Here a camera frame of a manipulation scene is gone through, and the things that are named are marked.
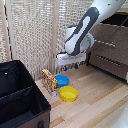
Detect silver drawer handle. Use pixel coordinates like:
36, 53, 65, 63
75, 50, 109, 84
96, 54, 121, 67
94, 38, 117, 47

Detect yellow plastic bowl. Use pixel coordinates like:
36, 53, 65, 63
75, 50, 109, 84
59, 85, 79, 103

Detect dark brown drawer cabinet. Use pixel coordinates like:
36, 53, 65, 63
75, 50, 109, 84
86, 9, 128, 83

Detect thin black cable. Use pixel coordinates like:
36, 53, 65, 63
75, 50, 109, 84
89, 23, 128, 53

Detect woven beige folding screen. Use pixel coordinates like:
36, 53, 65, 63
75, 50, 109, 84
0, 0, 128, 82

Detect small white cup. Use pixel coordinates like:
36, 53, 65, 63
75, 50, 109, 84
51, 91, 58, 98

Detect black fabric storage box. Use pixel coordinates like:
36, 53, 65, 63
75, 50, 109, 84
0, 59, 52, 128

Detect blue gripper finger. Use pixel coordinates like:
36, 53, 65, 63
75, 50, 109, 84
74, 62, 80, 70
63, 64, 69, 72

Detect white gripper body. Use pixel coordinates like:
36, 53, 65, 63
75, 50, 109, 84
56, 50, 88, 67

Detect blue plastic bowl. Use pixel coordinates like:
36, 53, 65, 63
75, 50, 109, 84
53, 74, 71, 89

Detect orange yellow snack box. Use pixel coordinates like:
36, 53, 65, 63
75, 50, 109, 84
41, 68, 59, 93

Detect brown drawer with handle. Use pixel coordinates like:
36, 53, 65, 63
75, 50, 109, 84
88, 52, 128, 82
89, 13, 128, 64

